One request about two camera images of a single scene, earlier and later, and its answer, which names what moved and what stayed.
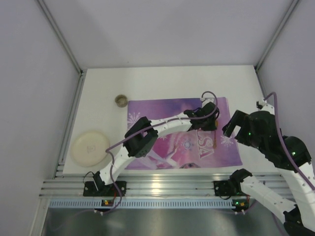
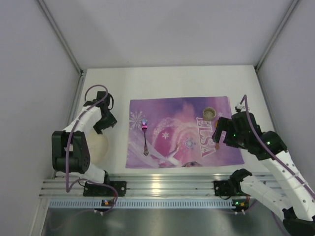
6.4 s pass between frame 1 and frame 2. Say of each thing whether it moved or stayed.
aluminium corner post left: stayed
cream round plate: stayed
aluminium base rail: stayed
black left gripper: moved
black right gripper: moved
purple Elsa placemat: stayed
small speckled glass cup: moved
